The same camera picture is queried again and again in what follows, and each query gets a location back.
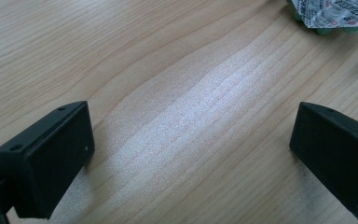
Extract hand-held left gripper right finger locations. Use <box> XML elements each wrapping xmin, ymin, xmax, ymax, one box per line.
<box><xmin>288</xmin><ymin>101</ymin><xmax>358</xmax><ymax>221</ymax></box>

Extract silver blister pack green pills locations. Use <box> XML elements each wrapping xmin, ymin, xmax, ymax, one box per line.
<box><xmin>287</xmin><ymin>0</ymin><xmax>358</xmax><ymax>35</ymax></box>

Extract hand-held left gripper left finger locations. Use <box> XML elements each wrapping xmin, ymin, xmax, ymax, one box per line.
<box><xmin>0</xmin><ymin>100</ymin><xmax>96</xmax><ymax>220</ymax></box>

